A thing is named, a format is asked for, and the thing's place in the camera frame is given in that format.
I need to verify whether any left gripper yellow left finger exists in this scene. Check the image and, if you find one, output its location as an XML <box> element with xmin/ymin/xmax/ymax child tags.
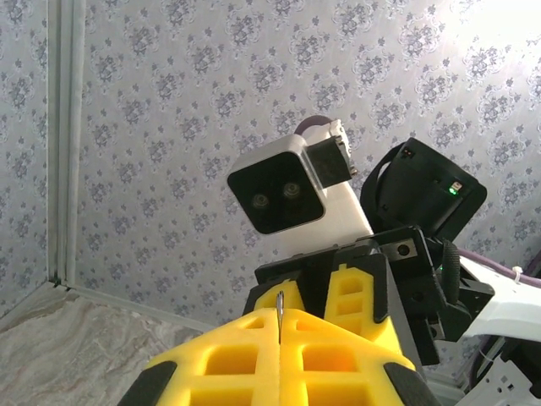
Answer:
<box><xmin>117</xmin><ymin>310</ymin><xmax>281</xmax><ymax>406</ymax></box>

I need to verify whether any aluminium corner post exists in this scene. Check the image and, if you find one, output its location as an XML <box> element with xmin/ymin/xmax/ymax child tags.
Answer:
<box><xmin>45</xmin><ymin>0</ymin><xmax>88</xmax><ymax>293</ymax></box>

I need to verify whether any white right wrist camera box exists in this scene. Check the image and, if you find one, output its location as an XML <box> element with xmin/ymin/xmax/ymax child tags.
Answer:
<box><xmin>227</xmin><ymin>118</ymin><xmax>375</xmax><ymax>238</ymax></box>

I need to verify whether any silver keyring with chain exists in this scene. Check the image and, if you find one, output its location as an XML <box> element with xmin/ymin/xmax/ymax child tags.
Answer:
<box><xmin>274</xmin><ymin>291</ymin><xmax>285</xmax><ymax>344</ymax></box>

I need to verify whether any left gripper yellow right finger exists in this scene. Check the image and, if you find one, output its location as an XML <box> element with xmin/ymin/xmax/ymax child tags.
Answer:
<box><xmin>281</xmin><ymin>310</ymin><xmax>443</xmax><ymax>406</ymax></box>

